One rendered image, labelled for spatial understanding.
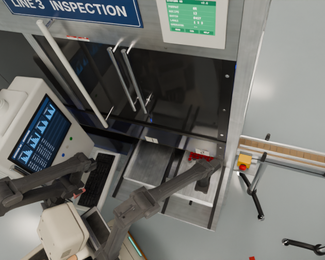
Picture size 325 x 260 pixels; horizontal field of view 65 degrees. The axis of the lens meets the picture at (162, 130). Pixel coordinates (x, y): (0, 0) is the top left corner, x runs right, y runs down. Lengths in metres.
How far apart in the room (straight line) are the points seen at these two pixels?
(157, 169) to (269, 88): 1.95
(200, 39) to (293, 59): 2.81
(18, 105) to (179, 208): 1.05
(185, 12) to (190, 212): 1.15
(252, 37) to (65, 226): 1.05
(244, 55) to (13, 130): 1.08
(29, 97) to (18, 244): 1.89
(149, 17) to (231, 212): 1.99
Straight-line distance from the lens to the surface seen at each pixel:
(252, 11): 0.82
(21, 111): 1.44
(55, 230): 1.25
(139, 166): 1.77
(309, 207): 2.69
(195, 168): 1.16
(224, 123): 1.26
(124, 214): 0.97
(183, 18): 0.86
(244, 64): 0.94
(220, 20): 0.83
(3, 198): 1.15
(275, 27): 4.06
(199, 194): 1.65
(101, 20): 1.02
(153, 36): 0.97
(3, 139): 1.39
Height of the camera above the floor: 2.46
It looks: 58 degrees down
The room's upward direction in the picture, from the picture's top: 16 degrees counter-clockwise
